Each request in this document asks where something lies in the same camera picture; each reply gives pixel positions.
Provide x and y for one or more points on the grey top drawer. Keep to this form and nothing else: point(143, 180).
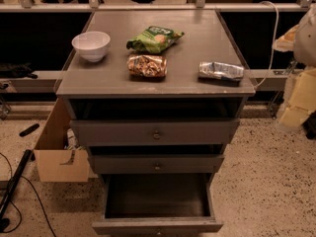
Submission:
point(127, 133)

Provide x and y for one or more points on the metal railing frame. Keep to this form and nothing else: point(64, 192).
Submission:
point(42, 36)

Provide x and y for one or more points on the silver blue snack bag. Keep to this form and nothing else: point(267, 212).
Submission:
point(221, 71)

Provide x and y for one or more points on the green snack bag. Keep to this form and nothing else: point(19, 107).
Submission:
point(154, 40)

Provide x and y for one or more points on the cardboard box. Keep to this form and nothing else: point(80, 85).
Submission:
point(56, 160)

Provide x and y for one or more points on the black cloth on rail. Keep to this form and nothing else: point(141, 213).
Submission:
point(20, 70)

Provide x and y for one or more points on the grey wooden drawer cabinet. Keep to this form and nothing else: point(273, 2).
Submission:
point(106, 90)

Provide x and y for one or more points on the grey middle drawer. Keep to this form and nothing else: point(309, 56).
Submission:
point(155, 159)

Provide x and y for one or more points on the grey drawer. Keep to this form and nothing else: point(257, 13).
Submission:
point(158, 205)
point(127, 133)
point(155, 159)

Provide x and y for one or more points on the small black object on floor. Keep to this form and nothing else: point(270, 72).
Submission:
point(29, 130)

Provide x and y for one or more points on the brown snack bag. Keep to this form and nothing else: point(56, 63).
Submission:
point(149, 66)

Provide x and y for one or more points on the white bowl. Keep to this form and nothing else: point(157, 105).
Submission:
point(92, 46)

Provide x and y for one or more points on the grey bottom drawer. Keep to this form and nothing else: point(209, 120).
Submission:
point(158, 205)

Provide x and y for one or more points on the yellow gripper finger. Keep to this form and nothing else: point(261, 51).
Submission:
point(299, 98)

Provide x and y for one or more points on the black pole on floor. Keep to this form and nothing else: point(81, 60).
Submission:
point(10, 188)

